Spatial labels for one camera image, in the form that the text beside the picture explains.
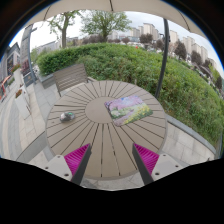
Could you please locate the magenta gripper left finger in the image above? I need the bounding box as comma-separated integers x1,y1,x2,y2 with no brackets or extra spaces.
44,143,93,186

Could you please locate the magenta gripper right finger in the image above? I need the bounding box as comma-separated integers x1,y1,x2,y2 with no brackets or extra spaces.
131,142,184,186

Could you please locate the floral landscape mouse pad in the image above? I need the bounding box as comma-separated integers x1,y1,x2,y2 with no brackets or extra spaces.
104,95,153,127

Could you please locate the round slatted patio table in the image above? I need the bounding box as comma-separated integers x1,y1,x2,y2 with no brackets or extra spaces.
46,80,167,180

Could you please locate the green hedge bush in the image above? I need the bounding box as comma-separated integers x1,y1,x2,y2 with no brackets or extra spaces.
37,43,224,145

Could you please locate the grey slatted patio chair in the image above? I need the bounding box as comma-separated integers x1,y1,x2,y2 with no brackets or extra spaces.
53,64,94,96

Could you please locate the dark signboard pillar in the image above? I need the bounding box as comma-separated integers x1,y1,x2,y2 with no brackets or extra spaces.
20,25,37,87

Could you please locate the dark curved umbrella pole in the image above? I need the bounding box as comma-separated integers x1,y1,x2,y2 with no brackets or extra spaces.
154,18,169,99

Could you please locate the beige patio umbrella canopy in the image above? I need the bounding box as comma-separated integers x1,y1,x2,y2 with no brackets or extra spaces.
24,0,208,39

